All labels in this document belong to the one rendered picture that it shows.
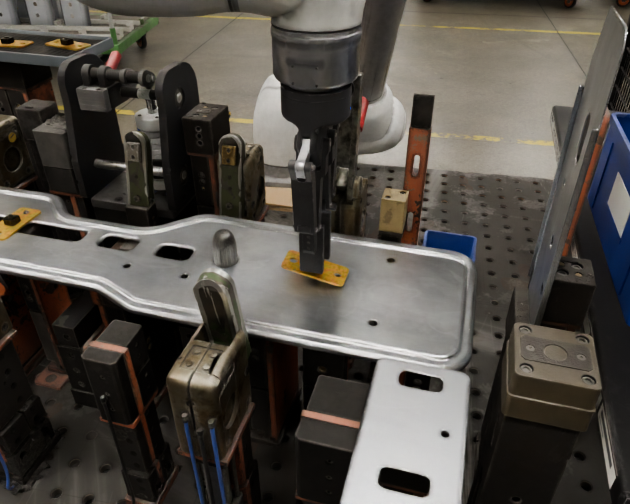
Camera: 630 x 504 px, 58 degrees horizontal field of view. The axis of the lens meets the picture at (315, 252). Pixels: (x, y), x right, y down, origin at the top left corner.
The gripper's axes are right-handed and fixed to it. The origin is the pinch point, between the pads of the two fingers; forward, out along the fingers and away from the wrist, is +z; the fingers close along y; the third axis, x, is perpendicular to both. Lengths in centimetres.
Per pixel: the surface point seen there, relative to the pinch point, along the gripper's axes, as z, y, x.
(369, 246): 5.3, -8.5, 5.5
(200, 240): 5.4, -3.5, -17.9
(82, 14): 66, -359, -294
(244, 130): 106, -262, -120
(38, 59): -10, -27, -57
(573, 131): -16.3, -3.6, 26.6
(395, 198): -1.2, -11.5, 8.2
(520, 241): 35, -64, 33
